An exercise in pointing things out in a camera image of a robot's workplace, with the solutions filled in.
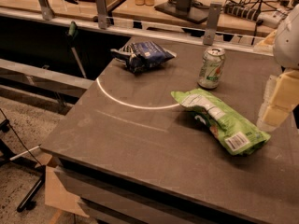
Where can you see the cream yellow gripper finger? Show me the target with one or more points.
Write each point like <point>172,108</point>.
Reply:
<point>281,97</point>

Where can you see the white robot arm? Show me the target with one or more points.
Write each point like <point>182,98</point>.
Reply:
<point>286,42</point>

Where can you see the green rice chip bag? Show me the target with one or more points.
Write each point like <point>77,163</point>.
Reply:
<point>236,134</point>

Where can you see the blue chip bag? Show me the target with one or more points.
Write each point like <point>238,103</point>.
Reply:
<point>142,56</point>

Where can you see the white power adapter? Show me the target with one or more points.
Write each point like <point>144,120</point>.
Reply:
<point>272,20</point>

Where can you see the green soda can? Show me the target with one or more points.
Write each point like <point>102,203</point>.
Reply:
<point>211,70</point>

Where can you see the black power strip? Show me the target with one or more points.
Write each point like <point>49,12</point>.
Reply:
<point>246,13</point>

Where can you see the black monitor stand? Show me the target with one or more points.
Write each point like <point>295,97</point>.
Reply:
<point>188,10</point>

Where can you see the right metal bracket post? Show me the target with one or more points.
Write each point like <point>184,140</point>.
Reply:
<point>211,23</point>

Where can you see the metal bracket post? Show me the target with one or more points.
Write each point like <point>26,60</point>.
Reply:
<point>211,23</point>
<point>47,12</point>
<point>101,13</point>

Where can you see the middle metal bracket post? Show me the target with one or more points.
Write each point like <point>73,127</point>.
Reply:
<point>101,13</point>

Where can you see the left metal bracket post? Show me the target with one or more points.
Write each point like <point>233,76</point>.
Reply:
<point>47,12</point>

